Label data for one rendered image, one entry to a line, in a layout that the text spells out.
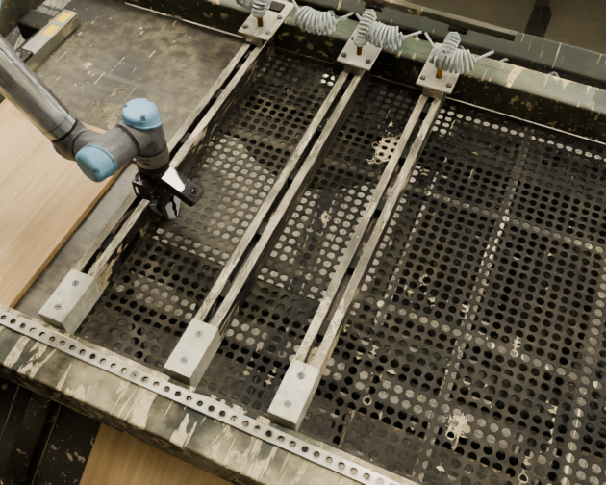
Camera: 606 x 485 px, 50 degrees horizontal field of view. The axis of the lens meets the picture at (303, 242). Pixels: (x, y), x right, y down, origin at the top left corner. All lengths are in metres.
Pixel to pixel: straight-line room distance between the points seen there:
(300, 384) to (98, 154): 0.61
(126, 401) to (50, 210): 0.58
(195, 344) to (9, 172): 0.75
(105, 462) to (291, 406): 0.56
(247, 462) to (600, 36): 5.76
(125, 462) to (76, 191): 0.68
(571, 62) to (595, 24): 4.20
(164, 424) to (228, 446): 0.14
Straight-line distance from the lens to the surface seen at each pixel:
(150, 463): 1.66
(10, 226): 1.76
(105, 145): 1.38
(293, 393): 1.34
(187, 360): 1.39
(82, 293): 1.52
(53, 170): 1.84
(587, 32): 6.64
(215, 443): 1.34
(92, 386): 1.43
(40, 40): 2.22
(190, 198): 1.51
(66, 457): 1.79
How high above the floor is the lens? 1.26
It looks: level
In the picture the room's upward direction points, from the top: 20 degrees clockwise
